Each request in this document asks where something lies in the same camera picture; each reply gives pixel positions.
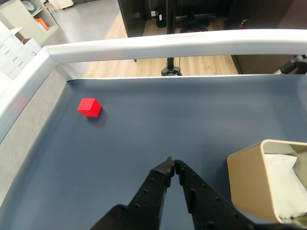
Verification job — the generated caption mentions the dark blue table mat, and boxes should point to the dark blue table mat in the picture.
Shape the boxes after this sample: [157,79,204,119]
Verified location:
[0,74,307,230]

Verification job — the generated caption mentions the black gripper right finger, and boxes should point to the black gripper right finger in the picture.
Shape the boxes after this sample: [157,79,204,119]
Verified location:
[176,160,307,230]

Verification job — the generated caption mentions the orange books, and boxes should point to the orange books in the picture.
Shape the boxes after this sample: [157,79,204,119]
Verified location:
[35,17,50,31]

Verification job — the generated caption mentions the black tripod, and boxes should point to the black tripod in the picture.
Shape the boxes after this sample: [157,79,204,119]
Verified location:
[160,0,185,77]

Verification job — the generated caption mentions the red cube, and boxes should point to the red cube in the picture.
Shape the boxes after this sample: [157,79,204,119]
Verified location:
[77,97,102,118]

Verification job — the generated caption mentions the white tissue paper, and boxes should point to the white tissue paper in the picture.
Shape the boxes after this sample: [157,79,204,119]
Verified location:
[263,153,307,220]

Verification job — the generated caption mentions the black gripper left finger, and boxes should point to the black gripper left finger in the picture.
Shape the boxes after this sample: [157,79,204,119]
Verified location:
[91,156,176,230]

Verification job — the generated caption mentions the beige shelf unit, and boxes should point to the beige shelf unit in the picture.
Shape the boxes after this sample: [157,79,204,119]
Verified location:
[0,0,60,47]

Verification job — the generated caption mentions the pale metal railing frame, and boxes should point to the pale metal railing frame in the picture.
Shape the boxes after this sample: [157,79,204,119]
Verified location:
[0,28,307,144]

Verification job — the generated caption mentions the dark desk panel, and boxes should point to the dark desk panel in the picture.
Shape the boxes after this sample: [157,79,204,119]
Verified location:
[117,0,170,38]

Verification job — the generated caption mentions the white drawer cabinet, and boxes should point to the white drawer cabinet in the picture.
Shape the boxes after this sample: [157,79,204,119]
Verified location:
[0,20,43,80]

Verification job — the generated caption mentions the beige square box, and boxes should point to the beige square box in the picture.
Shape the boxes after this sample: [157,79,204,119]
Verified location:
[226,139,307,224]

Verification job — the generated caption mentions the black waste bin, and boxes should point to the black waste bin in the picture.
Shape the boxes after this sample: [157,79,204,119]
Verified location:
[154,9,166,28]

